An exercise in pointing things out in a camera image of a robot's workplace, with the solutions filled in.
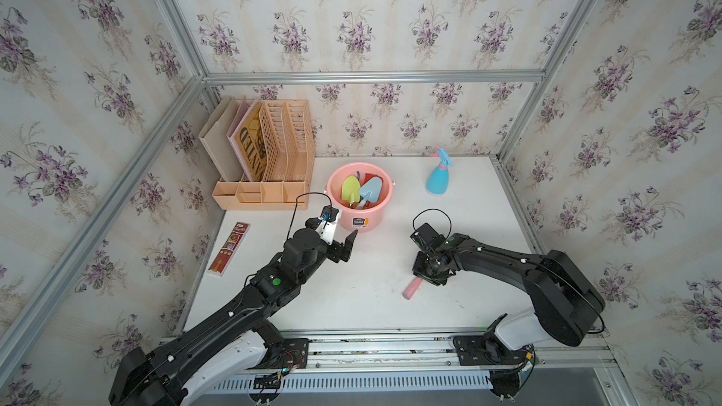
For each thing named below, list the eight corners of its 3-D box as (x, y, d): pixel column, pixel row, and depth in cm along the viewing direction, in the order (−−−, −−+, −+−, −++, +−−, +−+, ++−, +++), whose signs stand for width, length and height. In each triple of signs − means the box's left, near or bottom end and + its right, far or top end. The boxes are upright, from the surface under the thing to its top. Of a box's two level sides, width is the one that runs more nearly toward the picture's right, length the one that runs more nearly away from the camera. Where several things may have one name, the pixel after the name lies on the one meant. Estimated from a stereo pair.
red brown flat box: (209, 274, 90) (206, 271, 88) (237, 224, 102) (234, 221, 100) (222, 276, 89) (219, 273, 87) (248, 227, 101) (246, 223, 99)
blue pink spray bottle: (422, 191, 111) (431, 158, 97) (427, 178, 115) (436, 145, 101) (443, 197, 109) (455, 165, 95) (447, 184, 113) (459, 152, 99)
